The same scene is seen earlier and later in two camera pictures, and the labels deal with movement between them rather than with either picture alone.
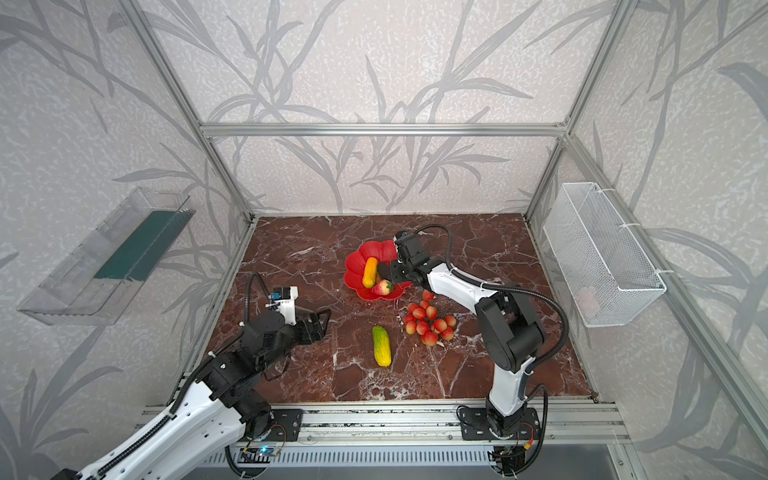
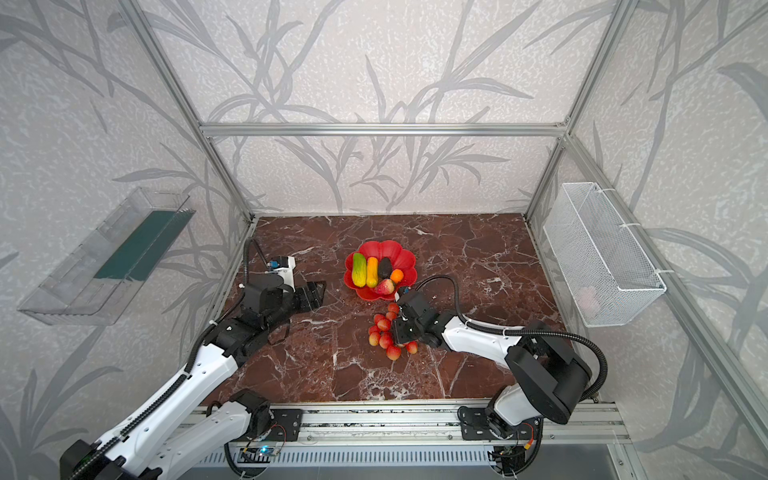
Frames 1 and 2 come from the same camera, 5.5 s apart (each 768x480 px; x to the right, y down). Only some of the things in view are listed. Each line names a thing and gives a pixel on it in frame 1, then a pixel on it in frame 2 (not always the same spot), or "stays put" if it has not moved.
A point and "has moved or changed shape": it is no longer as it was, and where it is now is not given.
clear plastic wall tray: x=98 y=281 stays put
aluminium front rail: x=417 y=424 stays put
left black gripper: x=310 y=327 -> x=303 y=297
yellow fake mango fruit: x=370 y=270 stays put
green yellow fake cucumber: x=381 y=344 -> x=359 y=270
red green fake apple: x=384 y=287 stays put
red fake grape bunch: x=422 y=319 has moved or changed shape
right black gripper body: x=397 y=271 -> x=405 y=321
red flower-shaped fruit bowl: x=383 y=252 stays put
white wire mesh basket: x=606 y=277 stays put
